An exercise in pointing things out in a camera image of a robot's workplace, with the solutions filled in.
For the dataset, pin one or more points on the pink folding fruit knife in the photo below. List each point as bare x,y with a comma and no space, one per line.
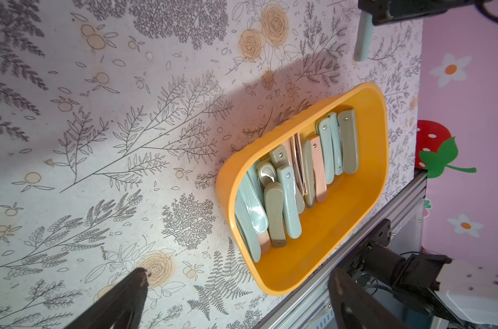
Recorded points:
318,168

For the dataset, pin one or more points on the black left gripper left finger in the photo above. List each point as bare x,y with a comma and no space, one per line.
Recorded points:
120,307

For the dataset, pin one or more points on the grey green folding knife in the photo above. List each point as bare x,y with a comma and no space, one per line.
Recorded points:
349,140

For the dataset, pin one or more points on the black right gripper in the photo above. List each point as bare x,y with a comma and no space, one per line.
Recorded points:
385,12

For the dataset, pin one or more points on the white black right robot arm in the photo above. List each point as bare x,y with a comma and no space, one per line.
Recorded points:
457,146

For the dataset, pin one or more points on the light blue folding knife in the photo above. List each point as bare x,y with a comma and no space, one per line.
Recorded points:
364,37

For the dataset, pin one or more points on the yellow plastic storage box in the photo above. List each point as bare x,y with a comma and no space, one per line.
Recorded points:
328,227

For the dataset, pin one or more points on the mint green folding knife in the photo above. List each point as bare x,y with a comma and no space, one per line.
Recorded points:
253,205
290,211

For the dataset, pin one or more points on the aluminium frame rail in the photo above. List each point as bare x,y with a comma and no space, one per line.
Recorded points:
399,225

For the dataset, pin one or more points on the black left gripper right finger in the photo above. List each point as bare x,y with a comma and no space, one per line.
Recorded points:
354,307

